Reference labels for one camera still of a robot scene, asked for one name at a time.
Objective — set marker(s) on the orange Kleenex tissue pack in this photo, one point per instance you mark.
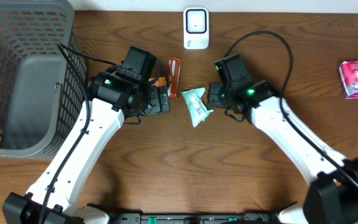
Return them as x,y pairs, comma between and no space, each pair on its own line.
160,82

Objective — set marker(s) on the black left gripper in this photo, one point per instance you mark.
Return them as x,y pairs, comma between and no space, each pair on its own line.
161,99

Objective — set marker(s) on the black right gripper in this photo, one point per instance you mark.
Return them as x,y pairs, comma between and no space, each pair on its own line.
214,99

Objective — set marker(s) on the grey plastic mesh basket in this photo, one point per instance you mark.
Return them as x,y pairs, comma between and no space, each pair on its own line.
41,73

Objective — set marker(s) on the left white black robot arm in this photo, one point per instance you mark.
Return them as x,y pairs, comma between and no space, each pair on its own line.
53,198

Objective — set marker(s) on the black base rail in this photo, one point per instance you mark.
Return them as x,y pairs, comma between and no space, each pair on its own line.
135,218

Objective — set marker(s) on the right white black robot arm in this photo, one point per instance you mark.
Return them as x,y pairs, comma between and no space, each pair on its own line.
332,178

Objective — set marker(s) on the red snack bar wrapper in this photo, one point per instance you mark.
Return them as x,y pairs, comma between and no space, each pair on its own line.
173,78

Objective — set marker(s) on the green wet wipes packet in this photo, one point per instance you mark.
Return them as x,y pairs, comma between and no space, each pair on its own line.
198,110

